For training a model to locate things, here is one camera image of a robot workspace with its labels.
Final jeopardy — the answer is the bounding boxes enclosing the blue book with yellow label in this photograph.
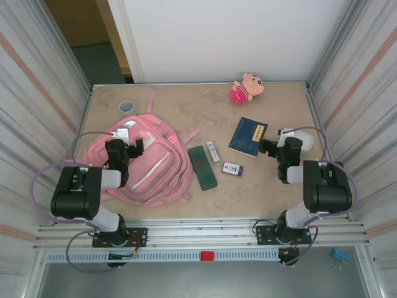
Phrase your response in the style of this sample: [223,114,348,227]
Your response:
[228,117,269,159]

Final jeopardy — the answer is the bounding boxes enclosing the pink school backpack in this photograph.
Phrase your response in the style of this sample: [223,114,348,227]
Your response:
[84,89,202,208]

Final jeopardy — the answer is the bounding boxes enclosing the dark green pencil case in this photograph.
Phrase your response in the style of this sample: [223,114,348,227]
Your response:
[187,146,218,192]

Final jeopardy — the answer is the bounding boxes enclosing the white square clock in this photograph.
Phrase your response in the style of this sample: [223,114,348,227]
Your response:
[293,129,314,153]

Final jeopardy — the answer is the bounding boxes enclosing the pink plush pig toy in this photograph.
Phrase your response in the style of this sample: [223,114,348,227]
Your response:
[229,72,265,105]

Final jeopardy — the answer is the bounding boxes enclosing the blue binder clip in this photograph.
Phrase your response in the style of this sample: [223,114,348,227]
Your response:
[332,247,351,271]

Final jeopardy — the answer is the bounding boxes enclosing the brown wooden door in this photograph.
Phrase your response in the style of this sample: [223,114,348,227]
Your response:
[45,0,132,76]

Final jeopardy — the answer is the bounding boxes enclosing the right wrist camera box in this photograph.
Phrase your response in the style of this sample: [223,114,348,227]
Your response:
[277,127,294,148]

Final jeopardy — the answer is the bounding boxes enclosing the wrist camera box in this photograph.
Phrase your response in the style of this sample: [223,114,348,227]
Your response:
[110,127,131,140]
[277,127,294,148]

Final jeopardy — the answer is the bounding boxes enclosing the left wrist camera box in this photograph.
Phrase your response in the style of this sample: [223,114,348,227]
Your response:
[110,127,131,140]

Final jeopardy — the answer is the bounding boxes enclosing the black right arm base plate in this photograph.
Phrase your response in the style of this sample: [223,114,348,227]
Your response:
[256,225,312,246]

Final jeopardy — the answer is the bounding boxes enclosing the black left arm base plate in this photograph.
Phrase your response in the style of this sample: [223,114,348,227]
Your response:
[92,227,148,248]

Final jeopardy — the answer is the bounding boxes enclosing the aluminium mounting rail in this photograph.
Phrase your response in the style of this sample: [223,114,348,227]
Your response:
[32,217,372,249]

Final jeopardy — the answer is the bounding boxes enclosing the white slotted cable duct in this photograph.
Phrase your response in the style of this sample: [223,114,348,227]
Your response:
[45,250,282,263]

